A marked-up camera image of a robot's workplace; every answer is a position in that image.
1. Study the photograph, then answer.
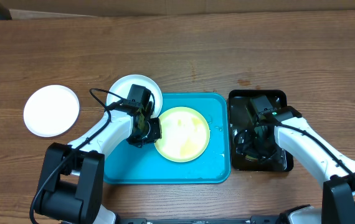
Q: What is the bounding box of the yellow plate with ketchup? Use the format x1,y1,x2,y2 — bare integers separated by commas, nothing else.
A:
154,106,210,162

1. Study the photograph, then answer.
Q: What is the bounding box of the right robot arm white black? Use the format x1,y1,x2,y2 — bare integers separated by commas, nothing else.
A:
233,106,355,223

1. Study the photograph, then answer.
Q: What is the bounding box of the black water tray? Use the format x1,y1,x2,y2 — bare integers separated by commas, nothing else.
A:
228,90,293,172

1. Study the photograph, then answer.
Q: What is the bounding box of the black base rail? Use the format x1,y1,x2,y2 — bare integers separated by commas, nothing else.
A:
115,215,283,224

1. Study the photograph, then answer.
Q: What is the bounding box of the cardboard panel at back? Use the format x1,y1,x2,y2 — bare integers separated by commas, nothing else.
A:
0,0,355,16

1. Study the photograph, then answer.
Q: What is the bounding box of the white plate with ketchup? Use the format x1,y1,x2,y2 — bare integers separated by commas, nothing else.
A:
109,74,163,118

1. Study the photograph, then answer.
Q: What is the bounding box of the teal plastic tray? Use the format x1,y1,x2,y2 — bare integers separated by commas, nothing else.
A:
104,93,231,184

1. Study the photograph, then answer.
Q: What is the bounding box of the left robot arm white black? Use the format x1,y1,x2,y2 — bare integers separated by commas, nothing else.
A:
29,105,161,223

